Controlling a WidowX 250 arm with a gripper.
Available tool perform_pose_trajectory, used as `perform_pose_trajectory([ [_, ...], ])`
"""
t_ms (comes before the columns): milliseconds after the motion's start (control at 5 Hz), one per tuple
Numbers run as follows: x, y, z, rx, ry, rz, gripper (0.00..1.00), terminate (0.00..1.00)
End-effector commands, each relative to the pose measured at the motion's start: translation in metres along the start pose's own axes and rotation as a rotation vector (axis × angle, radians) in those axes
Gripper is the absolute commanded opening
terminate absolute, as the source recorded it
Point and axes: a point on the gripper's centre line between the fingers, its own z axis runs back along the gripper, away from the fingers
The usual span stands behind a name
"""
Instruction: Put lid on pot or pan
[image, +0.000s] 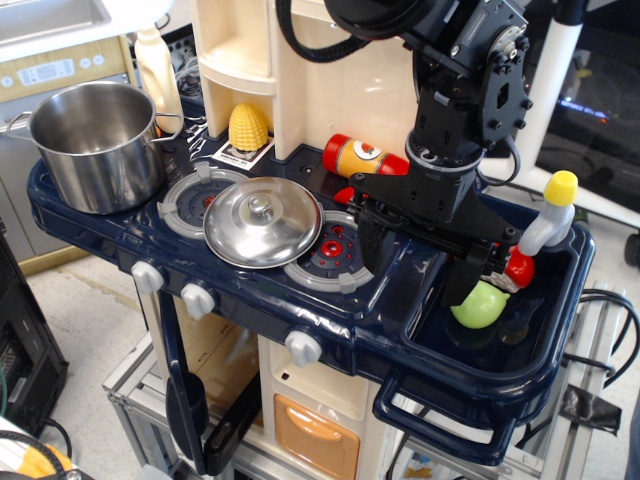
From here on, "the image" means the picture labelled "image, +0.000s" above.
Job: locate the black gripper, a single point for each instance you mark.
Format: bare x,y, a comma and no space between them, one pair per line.
436,203

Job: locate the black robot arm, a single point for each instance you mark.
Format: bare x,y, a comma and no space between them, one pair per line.
468,74

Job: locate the stainless steel pot lid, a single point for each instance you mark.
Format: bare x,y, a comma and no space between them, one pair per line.
262,222

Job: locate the green toy pear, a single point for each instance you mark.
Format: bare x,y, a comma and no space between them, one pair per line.
482,307

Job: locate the right grey stove burner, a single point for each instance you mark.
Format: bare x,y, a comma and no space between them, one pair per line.
334,264

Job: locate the grey stove burner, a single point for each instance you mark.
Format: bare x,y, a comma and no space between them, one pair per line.
334,264
185,204

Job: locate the red white toy mushroom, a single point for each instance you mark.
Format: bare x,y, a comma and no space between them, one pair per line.
518,273

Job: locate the red orange ketchup bottle toy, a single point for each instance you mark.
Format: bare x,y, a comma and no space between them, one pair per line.
346,156

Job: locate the grey faucet with yellow cap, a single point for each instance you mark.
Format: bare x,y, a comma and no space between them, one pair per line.
554,219

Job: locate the right grey stove knob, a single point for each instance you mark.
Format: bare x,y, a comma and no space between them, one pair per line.
303,348

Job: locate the grey stove knob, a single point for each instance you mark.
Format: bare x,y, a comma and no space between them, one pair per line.
148,279
303,348
199,302

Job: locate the navy toy kitchen countertop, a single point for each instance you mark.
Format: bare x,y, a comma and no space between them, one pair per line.
393,330

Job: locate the black monitor screen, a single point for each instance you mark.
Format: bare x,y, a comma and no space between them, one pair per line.
594,128

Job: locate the orange toy drawer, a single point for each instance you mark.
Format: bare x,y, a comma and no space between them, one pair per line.
321,443

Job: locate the yellow toy corn cob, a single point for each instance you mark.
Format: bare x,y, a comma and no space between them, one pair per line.
247,129

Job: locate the middle grey stove knob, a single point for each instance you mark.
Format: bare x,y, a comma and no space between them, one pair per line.
199,302

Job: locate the left grey stove burner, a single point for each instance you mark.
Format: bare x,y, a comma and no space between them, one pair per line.
185,204

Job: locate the cream toy kitchen upper shelf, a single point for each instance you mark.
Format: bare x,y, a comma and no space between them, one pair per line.
243,58

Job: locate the left grey stove knob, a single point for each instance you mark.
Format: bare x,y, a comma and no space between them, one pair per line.
148,279

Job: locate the black oven door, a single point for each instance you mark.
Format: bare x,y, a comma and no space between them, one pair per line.
226,437

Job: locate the cream plastic bottle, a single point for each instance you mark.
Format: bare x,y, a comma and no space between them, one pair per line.
158,78

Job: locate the black computer tower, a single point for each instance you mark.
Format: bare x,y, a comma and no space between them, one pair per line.
32,363

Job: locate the white wooden toy kitchen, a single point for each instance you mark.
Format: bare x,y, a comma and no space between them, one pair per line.
25,83

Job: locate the aluminium frame cart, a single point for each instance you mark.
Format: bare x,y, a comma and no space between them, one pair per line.
226,356

